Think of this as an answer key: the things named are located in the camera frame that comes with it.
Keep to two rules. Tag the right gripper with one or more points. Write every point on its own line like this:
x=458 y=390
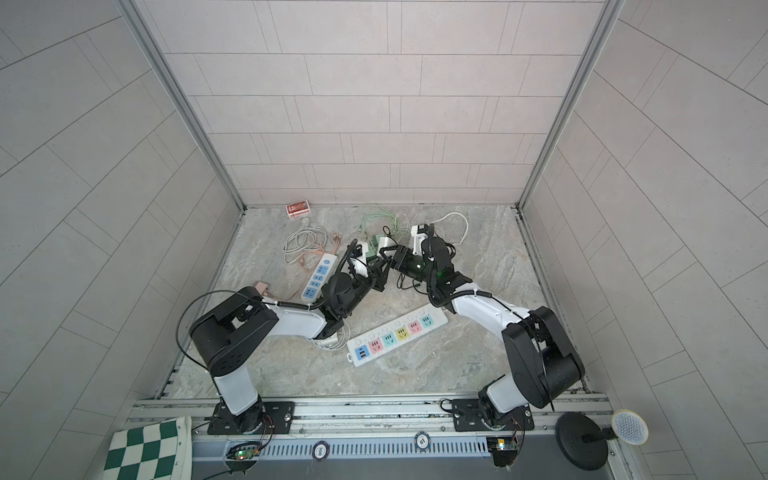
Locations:
x=403 y=253

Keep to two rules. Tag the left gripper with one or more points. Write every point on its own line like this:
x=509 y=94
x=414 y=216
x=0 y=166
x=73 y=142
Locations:
x=372 y=275

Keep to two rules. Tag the colourful white power strip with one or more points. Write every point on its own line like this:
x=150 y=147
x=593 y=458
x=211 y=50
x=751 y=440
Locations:
x=394 y=334

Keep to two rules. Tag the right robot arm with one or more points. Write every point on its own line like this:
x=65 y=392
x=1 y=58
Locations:
x=543 y=361

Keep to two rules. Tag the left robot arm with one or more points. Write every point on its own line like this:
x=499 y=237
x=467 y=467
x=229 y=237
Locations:
x=226 y=336

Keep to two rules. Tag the blue white power strip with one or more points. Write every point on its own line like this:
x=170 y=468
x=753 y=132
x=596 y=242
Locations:
x=319 y=276

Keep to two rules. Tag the red small box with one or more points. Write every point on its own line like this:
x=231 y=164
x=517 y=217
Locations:
x=298 y=209

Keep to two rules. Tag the green white checkerboard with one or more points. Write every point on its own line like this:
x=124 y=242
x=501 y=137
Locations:
x=156 y=451

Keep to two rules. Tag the white charger with coiled cable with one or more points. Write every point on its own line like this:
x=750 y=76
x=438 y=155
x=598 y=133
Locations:
x=335 y=342

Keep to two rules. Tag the aluminium rail base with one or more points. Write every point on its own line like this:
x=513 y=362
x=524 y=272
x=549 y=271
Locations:
x=366 y=427

